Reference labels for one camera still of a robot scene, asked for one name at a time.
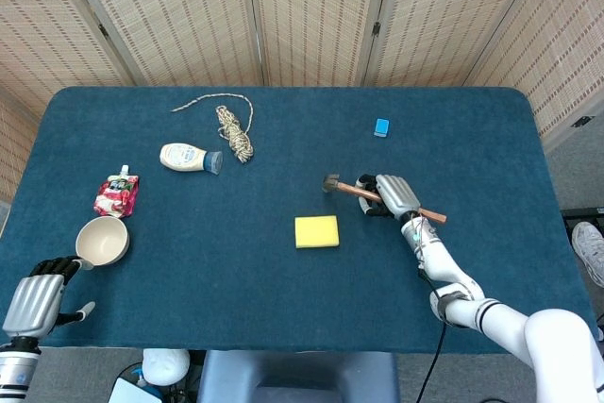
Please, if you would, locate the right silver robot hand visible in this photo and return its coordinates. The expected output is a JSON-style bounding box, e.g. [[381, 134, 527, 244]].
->
[[356, 173, 422, 221]]

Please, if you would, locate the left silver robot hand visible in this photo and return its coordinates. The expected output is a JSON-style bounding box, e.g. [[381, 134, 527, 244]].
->
[[2, 255, 96, 341]]

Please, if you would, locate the wooden handle claw hammer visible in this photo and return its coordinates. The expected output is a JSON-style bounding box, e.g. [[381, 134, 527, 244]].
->
[[322, 173, 447, 225]]

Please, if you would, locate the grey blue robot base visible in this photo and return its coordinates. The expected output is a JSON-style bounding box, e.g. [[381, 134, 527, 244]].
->
[[195, 349, 401, 403]]

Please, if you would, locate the yellow sponge block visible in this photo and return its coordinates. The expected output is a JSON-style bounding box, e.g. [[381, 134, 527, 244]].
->
[[294, 214, 341, 250]]

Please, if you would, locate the beige bowl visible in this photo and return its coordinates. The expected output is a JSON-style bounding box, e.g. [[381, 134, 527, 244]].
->
[[75, 215, 131, 266]]

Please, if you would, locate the white flat box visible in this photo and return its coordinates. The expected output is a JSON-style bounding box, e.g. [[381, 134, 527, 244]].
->
[[108, 377, 164, 403]]

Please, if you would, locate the red spout pouch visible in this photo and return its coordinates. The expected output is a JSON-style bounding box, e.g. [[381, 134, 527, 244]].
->
[[92, 164, 142, 219]]

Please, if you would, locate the white plastic bag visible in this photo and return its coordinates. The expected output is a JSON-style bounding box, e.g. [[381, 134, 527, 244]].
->
[[142, 348, 192, 386]]

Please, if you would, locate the black stand foot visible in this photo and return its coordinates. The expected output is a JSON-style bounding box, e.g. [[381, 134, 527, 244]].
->
[[561, 207, 604, 234]]

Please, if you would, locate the blue table cloth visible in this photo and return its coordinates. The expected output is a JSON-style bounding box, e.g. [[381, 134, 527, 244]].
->
[[0, 86, 600, 355]]

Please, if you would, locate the white sneaker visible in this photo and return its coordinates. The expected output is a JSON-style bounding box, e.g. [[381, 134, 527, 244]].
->
[[571, 221, 604, 289]]

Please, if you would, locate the bamboo folding screen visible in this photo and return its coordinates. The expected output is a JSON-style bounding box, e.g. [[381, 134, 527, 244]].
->
[[0, 0, 604, 201]]

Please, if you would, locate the white bottle blue cap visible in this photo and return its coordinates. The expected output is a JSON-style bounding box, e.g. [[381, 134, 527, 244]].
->
[[159, 142, 224, 176]]

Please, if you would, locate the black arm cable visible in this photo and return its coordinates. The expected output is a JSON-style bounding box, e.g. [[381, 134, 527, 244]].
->
[[414, 275, 449, 403]]

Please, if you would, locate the beige braided rope bundle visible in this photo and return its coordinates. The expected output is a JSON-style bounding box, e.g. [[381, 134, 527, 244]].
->
[[170, 93, 256, 166]]

